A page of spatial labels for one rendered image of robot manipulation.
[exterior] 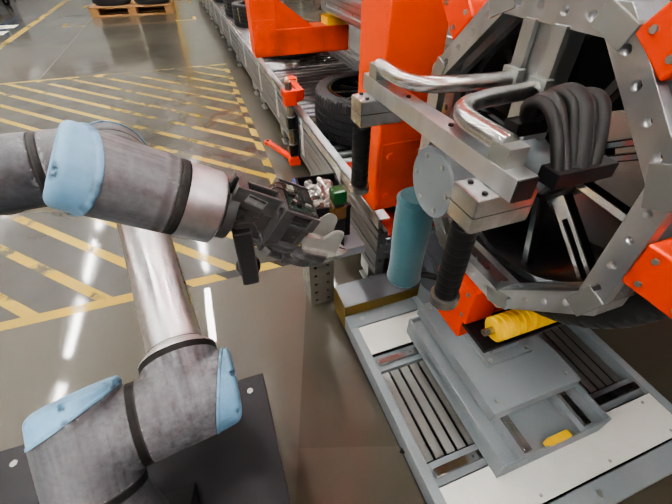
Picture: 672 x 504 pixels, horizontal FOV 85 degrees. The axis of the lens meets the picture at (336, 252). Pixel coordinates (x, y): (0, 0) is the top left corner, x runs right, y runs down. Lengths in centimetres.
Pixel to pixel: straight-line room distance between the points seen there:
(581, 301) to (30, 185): 76
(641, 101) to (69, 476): 94
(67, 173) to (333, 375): 111
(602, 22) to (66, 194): 63
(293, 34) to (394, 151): 195
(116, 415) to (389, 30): 93
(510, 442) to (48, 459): 100
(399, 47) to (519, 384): 94
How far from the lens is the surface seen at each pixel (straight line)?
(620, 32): 61
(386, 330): 138
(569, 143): 50
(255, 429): 97
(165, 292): 85
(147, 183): 42
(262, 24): 285
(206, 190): 43
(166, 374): 76
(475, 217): 46
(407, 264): 91
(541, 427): 126
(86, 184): 42
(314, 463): 125
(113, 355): 163
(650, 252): 61
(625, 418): 149
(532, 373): 124
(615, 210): 75
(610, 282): 65
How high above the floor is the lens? 118
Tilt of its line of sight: 41 degrees down
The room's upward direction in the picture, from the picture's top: straight up
